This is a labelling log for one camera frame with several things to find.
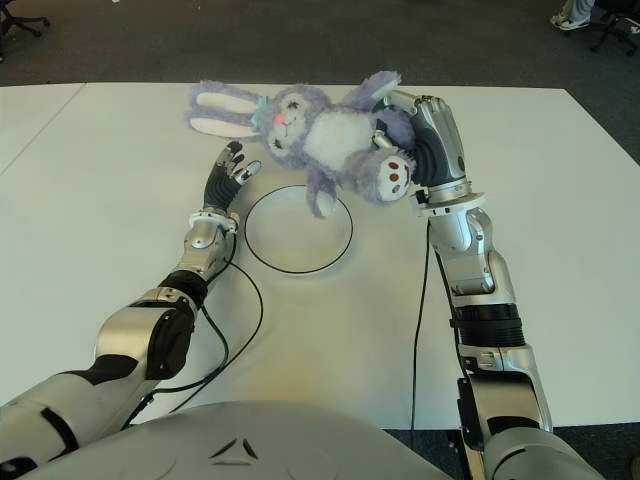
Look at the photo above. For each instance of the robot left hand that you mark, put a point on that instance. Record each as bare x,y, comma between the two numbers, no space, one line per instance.
220,187

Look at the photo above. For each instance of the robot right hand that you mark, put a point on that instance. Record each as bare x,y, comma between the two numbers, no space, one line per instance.
440,145

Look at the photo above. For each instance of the purple plush bunny doll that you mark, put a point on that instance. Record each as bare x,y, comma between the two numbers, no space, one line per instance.
335,135

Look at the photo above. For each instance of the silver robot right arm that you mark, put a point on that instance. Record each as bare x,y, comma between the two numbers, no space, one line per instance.
480,270

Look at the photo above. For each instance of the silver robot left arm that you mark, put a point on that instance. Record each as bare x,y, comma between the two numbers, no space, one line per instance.
130,330

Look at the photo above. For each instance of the white plate black rim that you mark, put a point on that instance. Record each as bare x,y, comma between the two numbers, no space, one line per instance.
280,235

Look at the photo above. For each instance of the white sneaker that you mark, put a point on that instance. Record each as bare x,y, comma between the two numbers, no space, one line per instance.
570,15

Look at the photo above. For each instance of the black office chair base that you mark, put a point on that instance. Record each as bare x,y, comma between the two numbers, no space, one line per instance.
25,17
617,22

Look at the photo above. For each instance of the silver robot torso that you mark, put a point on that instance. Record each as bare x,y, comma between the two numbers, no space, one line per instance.
240,440

